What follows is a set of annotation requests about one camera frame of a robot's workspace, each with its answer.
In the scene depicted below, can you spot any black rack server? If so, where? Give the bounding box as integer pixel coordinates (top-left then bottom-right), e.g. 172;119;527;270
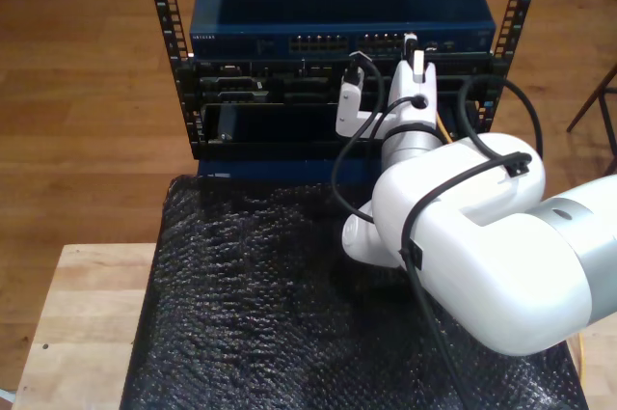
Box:
191;57;492;105

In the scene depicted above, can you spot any black gripper plug cable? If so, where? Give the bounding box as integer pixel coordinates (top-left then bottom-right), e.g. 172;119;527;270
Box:
356;96;428;141

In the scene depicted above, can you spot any black rack drawer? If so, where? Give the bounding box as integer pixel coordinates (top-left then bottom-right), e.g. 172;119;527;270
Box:
195;100;483;160

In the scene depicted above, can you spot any black camera cable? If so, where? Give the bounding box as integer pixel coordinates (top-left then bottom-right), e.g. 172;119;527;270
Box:
332;50;546;410

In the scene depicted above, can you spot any yellow network cable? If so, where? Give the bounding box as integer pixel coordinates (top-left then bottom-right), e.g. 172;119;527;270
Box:
404;32;587;380

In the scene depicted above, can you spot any blue base box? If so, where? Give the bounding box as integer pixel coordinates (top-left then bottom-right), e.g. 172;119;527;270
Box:
195;157;385;185

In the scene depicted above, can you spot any black bubble wrap mat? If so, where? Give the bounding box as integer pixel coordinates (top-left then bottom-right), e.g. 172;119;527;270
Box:
119;174;590;410

